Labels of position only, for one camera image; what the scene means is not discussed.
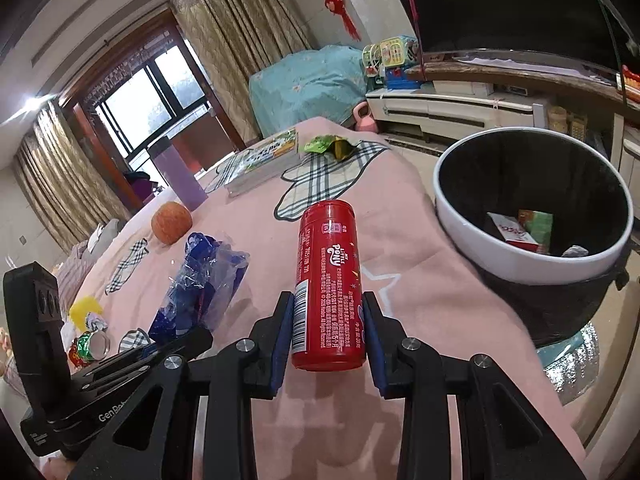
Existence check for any white round trash bin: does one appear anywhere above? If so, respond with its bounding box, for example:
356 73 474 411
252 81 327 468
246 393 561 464
433 127 634 347

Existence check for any white tv cabinet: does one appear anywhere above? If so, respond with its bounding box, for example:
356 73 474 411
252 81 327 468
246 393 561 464
367 89 551 140

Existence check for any black flat screen television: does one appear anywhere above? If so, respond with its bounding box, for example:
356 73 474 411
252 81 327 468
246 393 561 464
400 0 639 72

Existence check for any colourful children's book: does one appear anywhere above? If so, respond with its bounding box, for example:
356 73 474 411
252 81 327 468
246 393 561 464
222 128 300 197

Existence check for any orange round fruit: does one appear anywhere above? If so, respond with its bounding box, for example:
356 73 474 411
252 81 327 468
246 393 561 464
151 202 193 245

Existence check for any right beige curtain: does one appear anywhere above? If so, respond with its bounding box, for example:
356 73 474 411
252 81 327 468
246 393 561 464
168 0 311 143

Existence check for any wooden tv shelf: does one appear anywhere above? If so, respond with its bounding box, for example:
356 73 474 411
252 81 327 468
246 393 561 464
407 61 640 125

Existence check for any teal covered sofa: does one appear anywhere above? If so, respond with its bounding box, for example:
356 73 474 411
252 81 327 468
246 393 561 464
248 44 367 136

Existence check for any left beige curtain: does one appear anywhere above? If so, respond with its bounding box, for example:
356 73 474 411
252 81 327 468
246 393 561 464
12 101 131 252

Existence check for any yellow spiky ball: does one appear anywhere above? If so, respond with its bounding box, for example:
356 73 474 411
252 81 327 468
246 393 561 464
68 296 103 332

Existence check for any green crushed drink can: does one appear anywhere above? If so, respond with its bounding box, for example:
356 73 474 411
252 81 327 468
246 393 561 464
76 330 111 363

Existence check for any pink blanket table cover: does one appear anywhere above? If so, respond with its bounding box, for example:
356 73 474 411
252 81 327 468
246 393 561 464
54 115 586 480

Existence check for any red cylindrical can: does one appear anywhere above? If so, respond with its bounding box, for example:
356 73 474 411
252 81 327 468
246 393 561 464
291 200 366 372

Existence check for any pink pillow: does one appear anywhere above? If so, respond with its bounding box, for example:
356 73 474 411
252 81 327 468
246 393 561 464
54 219 122 310

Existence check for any pink kettlebell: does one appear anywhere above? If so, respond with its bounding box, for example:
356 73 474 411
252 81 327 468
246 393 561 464
352 101 378 133

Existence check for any purple tall bottle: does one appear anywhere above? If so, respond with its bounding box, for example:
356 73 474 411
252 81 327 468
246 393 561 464
148 136 207 212

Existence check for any blue crinkled plastic wrapper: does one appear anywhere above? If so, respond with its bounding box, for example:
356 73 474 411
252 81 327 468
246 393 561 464
149 232 250 344

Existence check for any toy cash register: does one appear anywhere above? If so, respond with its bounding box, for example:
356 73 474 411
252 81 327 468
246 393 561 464
361 35 421 91

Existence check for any beige curtain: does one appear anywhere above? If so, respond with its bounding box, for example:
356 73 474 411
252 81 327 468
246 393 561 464
12 101 131 252
168 0 311 143

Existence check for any green snack packet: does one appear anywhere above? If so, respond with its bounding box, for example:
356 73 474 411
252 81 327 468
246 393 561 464
303 134 357 162

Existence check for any green drink carton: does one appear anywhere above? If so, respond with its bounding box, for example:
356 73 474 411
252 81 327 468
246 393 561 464
518 209 553 255

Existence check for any red white milk carton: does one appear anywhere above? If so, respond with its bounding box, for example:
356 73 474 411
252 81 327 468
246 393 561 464
487 212 539 252

